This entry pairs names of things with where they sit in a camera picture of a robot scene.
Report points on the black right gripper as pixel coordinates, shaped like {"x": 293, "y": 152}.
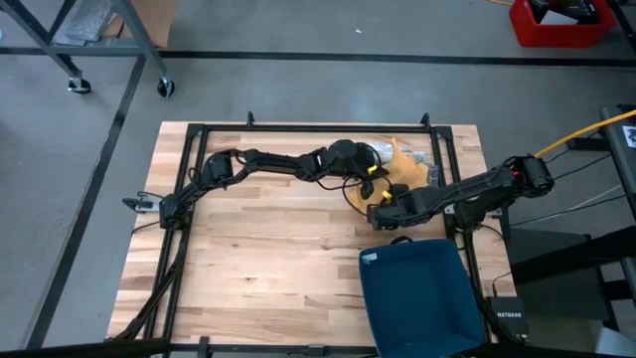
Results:
{"x": 397, "y": 209}

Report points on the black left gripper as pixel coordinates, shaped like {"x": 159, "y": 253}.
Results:
{"x": 370, "y": 161}

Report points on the white grid-lined towel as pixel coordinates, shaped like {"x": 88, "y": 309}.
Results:
{"x": 382, "y": 148}

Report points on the mustard yellow towel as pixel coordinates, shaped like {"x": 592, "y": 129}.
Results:
{"x": 407, "y": 174}

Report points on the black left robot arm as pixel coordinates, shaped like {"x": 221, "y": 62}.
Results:
{"x": 278, "y": 161}

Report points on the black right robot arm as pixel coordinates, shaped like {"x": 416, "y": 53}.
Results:
{"x": 477, "y": 191}

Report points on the navy and white fabric basket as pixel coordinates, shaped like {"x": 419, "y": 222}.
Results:
{"x": 422, "y": 298}

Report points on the black stand base beam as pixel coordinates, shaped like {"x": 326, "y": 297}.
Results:
{"x": 571, "y": 256}

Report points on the black equipment stand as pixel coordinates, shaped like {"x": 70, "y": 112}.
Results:
{"x": 621, "y": 149}

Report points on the red plastic bin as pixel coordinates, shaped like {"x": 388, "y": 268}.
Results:
{"x": 561, "y": 30}

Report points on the brown cardboard box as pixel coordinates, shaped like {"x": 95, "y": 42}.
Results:
{"x": 159, "y": 20}

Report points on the silver foil bag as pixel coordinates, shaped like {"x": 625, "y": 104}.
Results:
{"x": 92, "y": 17}

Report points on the grey wheeled metal cart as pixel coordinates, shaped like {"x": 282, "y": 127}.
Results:
{"x": 59, "y": 45}

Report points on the black metal table frame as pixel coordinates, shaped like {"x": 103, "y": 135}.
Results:
{"x": 308, "y": 128}

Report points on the black Netgear network switch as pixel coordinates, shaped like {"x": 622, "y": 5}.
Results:
{"x": 509, "y": 315}

